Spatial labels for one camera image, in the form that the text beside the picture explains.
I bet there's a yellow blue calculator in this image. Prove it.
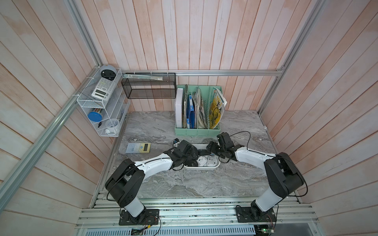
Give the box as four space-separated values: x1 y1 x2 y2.
126 143 151 153

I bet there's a blue lid jar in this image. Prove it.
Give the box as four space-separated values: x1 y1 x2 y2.
87 109 103 123

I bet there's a yellow picture book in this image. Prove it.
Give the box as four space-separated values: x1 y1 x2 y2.
208 87 227 129

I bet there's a white calculator on shelf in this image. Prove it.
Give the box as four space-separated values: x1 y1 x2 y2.
91 77 116 101

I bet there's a green magazine file holder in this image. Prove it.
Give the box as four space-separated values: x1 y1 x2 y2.
174 85 222 137

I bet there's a ruler on basket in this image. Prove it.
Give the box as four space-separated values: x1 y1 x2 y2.
123 74 163 81

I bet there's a white binder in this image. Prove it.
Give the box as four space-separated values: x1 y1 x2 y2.
174 88 184 128

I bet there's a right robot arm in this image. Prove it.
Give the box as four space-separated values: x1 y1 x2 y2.
206 132 307 223

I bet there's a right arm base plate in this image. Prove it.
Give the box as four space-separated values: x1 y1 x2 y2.
235 205 277 223

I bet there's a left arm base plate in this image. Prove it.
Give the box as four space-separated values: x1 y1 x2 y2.
119 209 159 226

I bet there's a black mesh basket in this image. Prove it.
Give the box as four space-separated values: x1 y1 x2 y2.
121 73 177 99

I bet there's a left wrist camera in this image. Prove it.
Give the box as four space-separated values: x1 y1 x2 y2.
172 138 180 147

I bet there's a white cup on shelf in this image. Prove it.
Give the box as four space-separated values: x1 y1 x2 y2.
105 119 120 135

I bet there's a blue book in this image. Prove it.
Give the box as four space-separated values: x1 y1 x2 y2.
187 94 195 129

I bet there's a round black white speaker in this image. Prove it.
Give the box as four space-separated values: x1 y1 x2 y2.
100 65 117 81

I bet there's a white wire shelf rack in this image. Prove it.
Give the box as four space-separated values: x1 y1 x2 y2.
77 67 129 137

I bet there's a white mouse with label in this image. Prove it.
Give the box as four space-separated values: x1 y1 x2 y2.
207 154 219 167

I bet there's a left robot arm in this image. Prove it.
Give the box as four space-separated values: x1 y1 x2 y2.
105 140 199 218

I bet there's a white storage box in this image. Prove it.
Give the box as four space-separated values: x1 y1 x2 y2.
184 144 221 171

